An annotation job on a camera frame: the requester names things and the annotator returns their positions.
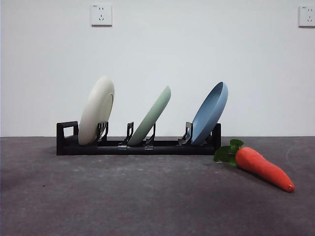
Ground pale green plate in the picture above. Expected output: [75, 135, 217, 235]
[127, 85, 172, 147]

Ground orange toy carrot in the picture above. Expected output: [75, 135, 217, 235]
[213, 139, 295, 193]

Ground blue plate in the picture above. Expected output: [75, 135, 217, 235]
[190, 81, 229, 146]

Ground cream white plate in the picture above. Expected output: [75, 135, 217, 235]
[78, 75, 115, 146]

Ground black plastic plate rack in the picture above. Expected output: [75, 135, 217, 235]
[56, 120, 221, 156]

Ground white wall socket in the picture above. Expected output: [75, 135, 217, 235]
[91, 3, 113, 27]
[298, 5, 315, 28]

